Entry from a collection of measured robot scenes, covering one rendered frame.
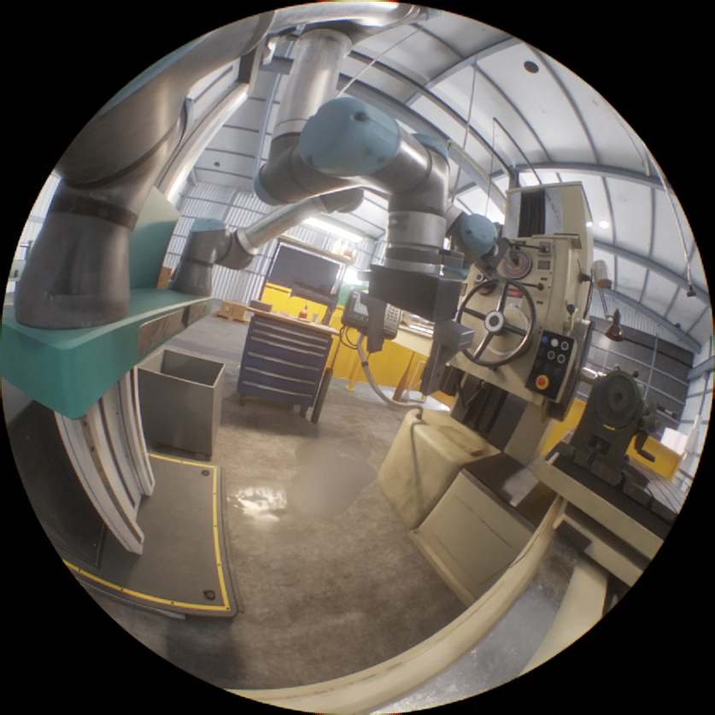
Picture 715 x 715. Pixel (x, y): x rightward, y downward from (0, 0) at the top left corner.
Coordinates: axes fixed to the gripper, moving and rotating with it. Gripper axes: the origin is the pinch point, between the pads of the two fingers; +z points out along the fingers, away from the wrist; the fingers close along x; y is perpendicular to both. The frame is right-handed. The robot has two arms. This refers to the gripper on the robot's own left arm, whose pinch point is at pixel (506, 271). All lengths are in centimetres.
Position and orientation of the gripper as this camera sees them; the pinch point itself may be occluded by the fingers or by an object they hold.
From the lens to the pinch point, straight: 83.3
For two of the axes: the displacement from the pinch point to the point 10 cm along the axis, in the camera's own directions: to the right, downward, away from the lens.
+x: 4.5, -7.5, -4.9
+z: 8.6, 2.1, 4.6
